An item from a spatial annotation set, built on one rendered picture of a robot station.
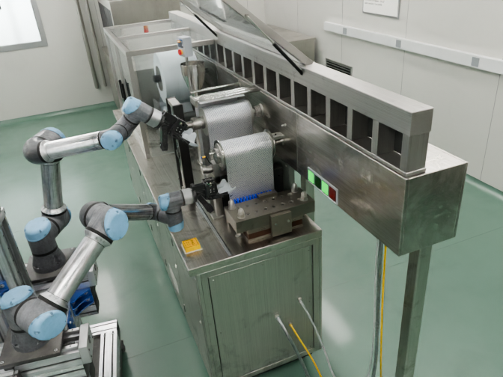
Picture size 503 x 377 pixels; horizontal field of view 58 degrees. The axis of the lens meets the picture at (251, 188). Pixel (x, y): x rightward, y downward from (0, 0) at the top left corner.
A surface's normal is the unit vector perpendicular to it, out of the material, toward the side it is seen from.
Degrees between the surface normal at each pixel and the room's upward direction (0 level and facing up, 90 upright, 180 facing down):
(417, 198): 90
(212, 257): 0
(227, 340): 90
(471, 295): 0
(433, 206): 90
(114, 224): 87
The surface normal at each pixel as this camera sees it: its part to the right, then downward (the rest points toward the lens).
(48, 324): 0.76, 0.33
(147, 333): -0.07, -0.88
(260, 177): 0.38, 0.42
